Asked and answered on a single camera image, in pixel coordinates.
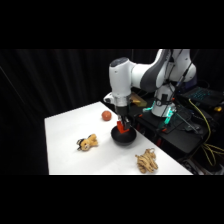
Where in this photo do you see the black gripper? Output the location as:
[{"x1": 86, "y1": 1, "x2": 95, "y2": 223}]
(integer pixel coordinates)
[{"x1": 115, "y1": 105, "x2": 133, "y2": 130}]

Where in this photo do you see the red cube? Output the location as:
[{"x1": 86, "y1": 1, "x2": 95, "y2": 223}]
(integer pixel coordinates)
[{"x1": 116, "y1": 121, "x2": 130, "y2": 135}]

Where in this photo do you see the black bowl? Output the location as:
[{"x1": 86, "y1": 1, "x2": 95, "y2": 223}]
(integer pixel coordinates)
[{"x1": 110, "y1": 126, "x2": 138, "y2": 147}]

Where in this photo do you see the red-brown toy football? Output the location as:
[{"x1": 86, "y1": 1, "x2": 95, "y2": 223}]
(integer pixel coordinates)
[{"x1": 101, "y1": 110, "x2": 113, "y2": 122}]

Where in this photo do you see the yellow flat object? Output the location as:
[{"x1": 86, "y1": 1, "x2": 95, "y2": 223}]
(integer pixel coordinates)
[{"x1": 129, "y1": 93, "x2": 148, "y2": 108}]

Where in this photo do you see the tan teddy bear plush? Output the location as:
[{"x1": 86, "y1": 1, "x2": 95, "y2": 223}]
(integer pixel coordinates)
[{"x1": 76, "y1": 133, "x2": 100, "y2": 152}]

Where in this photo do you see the black robot stand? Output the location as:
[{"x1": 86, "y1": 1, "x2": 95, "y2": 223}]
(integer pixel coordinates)
[{"x1": 133, "y1": 96, "x2": 209, "y2": 159}]

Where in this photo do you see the black laptop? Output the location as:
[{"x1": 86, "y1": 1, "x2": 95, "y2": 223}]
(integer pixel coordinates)
[{"x1": 181, "y1": 85, "x2": 224, "y2": 108}]

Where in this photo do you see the black curtain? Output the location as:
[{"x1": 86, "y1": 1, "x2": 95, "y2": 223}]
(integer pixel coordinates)
[{"x1": 0, "y1": 49, "x2": 224, "y2": 176}]

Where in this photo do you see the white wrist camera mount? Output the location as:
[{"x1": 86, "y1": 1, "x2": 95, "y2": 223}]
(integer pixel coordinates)
[{"x1": 103, "y1": 92, "x2": 115, "y2": 104}]

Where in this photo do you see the yellow cable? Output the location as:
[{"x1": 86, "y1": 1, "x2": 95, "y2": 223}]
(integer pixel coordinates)
[{"x1": 188, "y1": 98, "x2": 224, "y2": 159}]

